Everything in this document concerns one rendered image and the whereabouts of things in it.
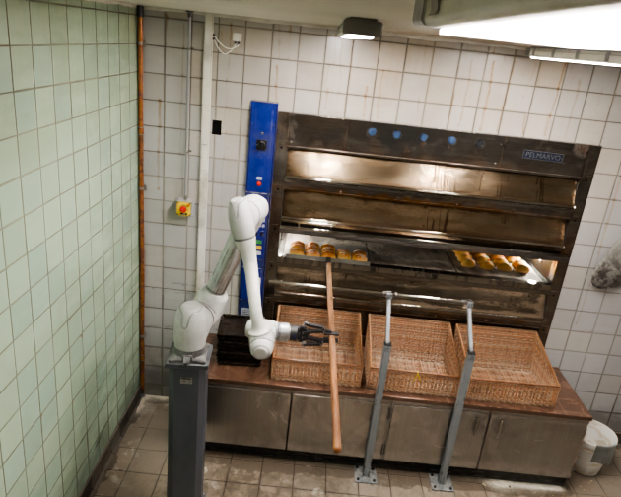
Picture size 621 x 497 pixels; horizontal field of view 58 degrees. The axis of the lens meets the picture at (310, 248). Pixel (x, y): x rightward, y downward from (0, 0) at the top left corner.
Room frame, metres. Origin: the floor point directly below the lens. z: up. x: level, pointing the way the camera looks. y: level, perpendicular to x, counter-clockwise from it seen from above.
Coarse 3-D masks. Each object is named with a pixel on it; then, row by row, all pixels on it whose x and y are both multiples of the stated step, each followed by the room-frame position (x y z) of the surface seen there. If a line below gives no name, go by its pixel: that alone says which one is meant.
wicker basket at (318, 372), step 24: (288, 312) 3.33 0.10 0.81; (312, 312) 3.34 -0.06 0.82; (336, 312) 3.34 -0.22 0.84; (336, 336) 3.30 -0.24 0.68; (360, 336) 3.13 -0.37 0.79; (288, 360) 2.88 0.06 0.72; (312, 360) 3.13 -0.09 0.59; (336, 360) 3.16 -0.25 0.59; (360, 360) 2.98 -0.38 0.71; (360, 384) 2.89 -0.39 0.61
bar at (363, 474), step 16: (320, 288) 3.00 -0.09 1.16; (336, 288) 3.01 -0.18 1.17; (352, 288) 3.02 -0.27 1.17; (464, 304) 3.01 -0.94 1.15; (384, 352) 2.78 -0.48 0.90; (384, 368) 2.78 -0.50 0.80; (464, 368) 2.80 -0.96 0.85; (384, 384) 2.78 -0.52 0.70; (464, 384) 2.79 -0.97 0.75; (464, 400) 2.79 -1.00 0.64; (448, 432) 2.82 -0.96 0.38; (368, 448) 2.78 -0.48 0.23; (448, 448) 2.79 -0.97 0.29; (368, 464) 2.78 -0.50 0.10; (448, 464) 2.79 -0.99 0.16; (368, 480) 2.75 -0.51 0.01; (432, 480) 2.81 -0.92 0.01; (448, 480) 2.83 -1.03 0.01
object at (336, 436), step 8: (328, 264) 3.25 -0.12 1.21; (328, 272) 3.12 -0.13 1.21; (328, 280) 3.01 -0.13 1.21; (328, 288) 2.90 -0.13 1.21; (328, 296) 2.80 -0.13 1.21; (328, 304) 2.70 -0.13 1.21; (328, 312) 2.61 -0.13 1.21; (328, 320) 2.52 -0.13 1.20; (328, 328) 2.44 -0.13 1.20; (336, 368) 2.09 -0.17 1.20; (336, 376) 2.03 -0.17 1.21; (336, 384) 1.97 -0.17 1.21; (336, 392) 1.90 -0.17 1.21; (336, 400) 1.85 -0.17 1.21; (336, 408) 1.80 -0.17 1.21; (336, 416) 1.75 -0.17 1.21; (336, 424) 1.70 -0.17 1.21; (336, 432) 1.66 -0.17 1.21; (336, 440) 1.62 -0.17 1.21; (336, 448) 1.58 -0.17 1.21
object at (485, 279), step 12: (312, 264) 3.38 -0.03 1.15; (324, 264) 3.38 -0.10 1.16; (336, 264) 3.38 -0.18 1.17; (348, 264) 3.38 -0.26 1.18; (372, 264) 3.41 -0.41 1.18; (384, 264) 3.44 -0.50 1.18; (420, 276) 3.38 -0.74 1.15; (432, 276) 3.38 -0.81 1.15; (444, 276) 3.39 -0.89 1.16; (456, 276) 3.39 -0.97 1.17; (468, 276) 3.39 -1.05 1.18; (480, 276) 3.41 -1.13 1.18; (492, 276) 3.43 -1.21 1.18; (528, 288) 3.39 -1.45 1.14; (540, 288) 3.39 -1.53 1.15
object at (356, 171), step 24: (288, 168) 3.37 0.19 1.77; (312, 168) 3.38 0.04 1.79; (336, 168) 3.38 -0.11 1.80; (360, 168) 3.39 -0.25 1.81; (384, 168) 3.40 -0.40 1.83; (408, 168) 3.40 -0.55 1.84; (432, 168) 3.41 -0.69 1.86; (456, 168) 3.42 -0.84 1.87; (432, 192) 3.34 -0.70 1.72; (456, 192) 3.36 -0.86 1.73; (480, 192) 3.37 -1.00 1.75; (504, 192) 3.38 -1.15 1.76; (528, 192) 3.38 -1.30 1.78; (552, 192) 3.39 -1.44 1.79
